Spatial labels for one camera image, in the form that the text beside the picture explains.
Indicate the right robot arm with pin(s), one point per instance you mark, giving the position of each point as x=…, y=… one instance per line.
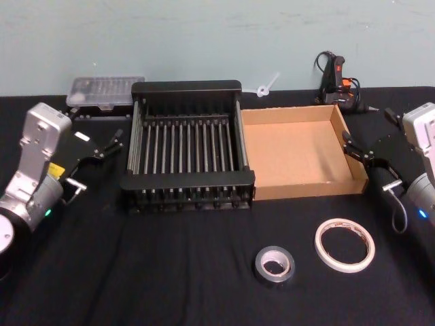
x=423, y=136

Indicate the roll of silver tape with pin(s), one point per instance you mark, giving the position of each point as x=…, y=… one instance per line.
x=261, y=271

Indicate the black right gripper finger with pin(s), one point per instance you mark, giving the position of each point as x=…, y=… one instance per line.
x=364, y=158
x=347, y=139

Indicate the clear plastic case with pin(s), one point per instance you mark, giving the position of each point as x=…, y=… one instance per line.
x=102, y=90

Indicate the roll of white tape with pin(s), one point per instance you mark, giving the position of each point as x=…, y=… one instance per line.
x=368, y=248

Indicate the black rack with steel bars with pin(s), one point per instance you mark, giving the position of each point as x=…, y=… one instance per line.
x=187, y=180

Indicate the black table cloth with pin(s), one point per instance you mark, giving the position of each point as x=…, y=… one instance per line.
x=170, y=271

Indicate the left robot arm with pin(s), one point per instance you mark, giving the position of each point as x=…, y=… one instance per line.
x=34, y=142

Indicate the plain pale wall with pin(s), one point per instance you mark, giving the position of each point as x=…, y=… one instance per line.
x=204, y=37

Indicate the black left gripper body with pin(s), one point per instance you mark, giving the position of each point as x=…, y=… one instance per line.
x=83, y=149

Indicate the shallow brown cardboard tray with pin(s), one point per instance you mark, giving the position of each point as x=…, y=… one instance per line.
x=292, y=159

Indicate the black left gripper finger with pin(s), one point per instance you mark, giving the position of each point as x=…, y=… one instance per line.
x=119, y=136
x=108, y=153

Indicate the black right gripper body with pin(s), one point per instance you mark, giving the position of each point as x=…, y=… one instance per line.
x=391, y=153

